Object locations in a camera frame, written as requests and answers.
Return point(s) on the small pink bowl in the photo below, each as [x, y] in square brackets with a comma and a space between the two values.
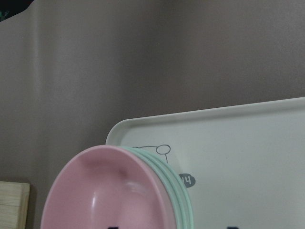
[108, 186]

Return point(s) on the top green bowl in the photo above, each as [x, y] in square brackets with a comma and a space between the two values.
[164, 176]

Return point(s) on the green bowl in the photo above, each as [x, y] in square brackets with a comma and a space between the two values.
[187, 198]
[178, 188]
[164, 176]

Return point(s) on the bottom green bowl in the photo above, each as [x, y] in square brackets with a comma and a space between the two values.
[187, 198]

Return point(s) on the middle green bowl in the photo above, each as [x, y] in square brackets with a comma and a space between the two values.
[178, 188]

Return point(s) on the cream serving tray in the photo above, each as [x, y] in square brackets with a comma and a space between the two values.
[244, 166]

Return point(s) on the bamboo cutting board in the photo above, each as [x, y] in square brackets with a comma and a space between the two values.
[14, 198]

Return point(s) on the black tool holder stand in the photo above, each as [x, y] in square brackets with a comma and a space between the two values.
[9, 8]

